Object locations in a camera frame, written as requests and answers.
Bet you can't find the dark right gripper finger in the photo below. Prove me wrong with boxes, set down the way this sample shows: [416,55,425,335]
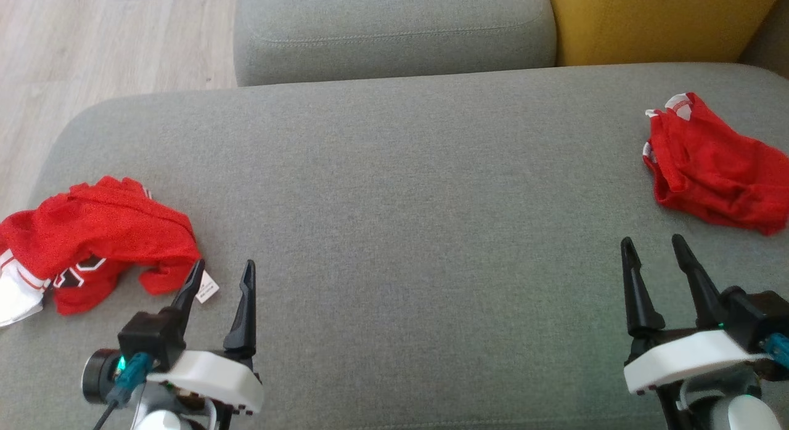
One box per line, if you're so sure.
[671,234,728,327]
[621,237,666,338]

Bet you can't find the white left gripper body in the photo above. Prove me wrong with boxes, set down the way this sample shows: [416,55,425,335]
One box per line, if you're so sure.
[147,350,264,415]

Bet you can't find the black cable with teal plug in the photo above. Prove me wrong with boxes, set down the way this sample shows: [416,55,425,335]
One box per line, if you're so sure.
[92,352,153,430]

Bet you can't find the large grey sofa seat cushion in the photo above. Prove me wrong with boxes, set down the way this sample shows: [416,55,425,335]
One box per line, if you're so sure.
[0,62,789,430]

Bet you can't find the yellow sofa cushion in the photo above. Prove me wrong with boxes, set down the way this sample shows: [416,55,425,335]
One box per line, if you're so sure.
[546,0,785,67]

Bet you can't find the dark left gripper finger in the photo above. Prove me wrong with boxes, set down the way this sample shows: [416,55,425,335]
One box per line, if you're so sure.
[223,260,257,358]
[168,259,206,332]

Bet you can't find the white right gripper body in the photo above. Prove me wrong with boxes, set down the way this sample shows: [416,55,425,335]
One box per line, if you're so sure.
[624,330,765,395]

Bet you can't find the red shorts with white trim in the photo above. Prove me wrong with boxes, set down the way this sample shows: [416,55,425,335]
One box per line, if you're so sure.
[641,92,789,237]

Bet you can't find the small grey sofa cushion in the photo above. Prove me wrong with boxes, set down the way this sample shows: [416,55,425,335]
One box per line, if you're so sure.
[233,0,558,87]

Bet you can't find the red basketball jersey white sleeves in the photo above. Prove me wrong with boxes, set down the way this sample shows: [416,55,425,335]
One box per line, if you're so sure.
[0,176,221,328]

